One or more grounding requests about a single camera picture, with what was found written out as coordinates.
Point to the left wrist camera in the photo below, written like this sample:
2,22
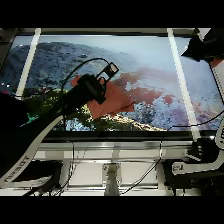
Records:
111,70

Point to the red checked garment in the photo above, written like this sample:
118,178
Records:
217,62

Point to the red-brown garment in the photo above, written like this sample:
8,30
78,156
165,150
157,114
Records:
115,100

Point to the silver frame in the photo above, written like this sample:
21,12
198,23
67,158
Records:
133,146

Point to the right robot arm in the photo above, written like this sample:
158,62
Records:
200,165

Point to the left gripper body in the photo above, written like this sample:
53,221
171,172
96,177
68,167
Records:
91,88

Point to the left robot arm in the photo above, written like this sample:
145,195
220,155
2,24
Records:
31,133

